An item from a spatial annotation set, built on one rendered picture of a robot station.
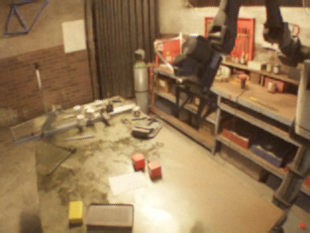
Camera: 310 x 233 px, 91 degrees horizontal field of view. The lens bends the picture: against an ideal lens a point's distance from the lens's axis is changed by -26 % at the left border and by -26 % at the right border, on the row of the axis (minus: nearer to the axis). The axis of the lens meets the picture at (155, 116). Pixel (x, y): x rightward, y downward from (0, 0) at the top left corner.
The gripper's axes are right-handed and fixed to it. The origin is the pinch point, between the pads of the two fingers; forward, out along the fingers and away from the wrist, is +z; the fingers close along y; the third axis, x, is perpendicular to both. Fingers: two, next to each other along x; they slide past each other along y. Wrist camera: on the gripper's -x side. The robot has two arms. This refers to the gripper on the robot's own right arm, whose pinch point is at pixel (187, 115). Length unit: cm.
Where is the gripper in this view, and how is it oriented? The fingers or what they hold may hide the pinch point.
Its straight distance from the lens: 57.4
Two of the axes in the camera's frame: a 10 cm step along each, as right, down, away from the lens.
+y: 4.7, 3.7, -8.0
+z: -4.1, 8.9, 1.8
